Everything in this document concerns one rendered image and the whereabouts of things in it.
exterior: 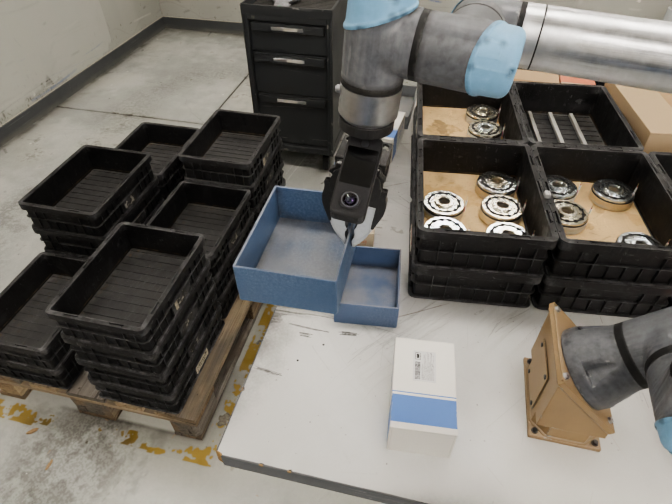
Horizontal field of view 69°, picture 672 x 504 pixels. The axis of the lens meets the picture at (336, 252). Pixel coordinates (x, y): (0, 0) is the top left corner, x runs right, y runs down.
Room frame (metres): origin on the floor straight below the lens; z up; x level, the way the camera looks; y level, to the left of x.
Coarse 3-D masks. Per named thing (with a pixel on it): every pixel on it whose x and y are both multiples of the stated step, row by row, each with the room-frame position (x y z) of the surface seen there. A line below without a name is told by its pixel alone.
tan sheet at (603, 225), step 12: (588, 192) 1.07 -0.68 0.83; (588, 204) 1.02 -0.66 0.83; (600, 216) 0.97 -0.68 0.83; (612, 216) 0.97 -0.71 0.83; (624, 216) 0.97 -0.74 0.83; (636, 216) 0.97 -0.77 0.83; (588, 228) 0.92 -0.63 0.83; (600, 228) 0.92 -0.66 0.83; (612, 228) 0.92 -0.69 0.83; (624, 228) 0.92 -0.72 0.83; (636, 228) 0.92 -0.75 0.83; (600, 240) 0.87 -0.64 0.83; (612, 240) 0.87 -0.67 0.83
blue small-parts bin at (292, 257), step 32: (288, 192) 0.67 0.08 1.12; (320, 192) 0.66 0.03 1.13; (256, 224) 0.57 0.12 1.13; (288, 224) 0.65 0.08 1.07; (320, 224) 0.65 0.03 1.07; (352, 224) 0.57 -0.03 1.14; (256, 256) 0.55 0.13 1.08; (288, 256) 0.57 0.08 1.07; (320, 256) 0.57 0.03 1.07; (352, 256) 0.57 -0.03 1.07; (256, 288) 0.48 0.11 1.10; (288, 288) 0.47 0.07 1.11; (320, 288) 0.46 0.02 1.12
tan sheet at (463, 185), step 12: (432, 180) 1.12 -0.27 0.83; (444, 180) 1.12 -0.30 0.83; (456, 180) 1.12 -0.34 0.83; (468, 180) 1.12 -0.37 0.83; (456, 192) 1.07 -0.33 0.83; (468, 192) 1.07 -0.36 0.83; (468, 204) 1.02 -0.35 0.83; (480, 204) 1.02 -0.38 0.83; (468, 216) 0.97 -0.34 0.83; (468, 228) 0.92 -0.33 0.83; (480, 228) 0.92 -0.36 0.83
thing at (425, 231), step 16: (480, 144) 1.16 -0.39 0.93; (496, 144) 1.15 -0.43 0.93; (512, 144) 1.15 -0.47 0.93; (528, 160) 1.08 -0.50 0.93; (416, 176) 1.03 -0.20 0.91; (416, 192) 0.96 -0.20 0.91; (416, 208) 0.90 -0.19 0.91; (544, 208) 0.87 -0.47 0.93; (416, 224) 0.84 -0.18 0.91; (448, 240) 0.79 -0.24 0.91; (464, 240) 0.78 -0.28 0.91; (480, 240) 0.78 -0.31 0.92; (496, 240) 0.77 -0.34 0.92; (512, 240) 0.77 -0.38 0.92; (528, 240) 0.77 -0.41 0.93; (544, 240) 0.76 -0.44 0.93
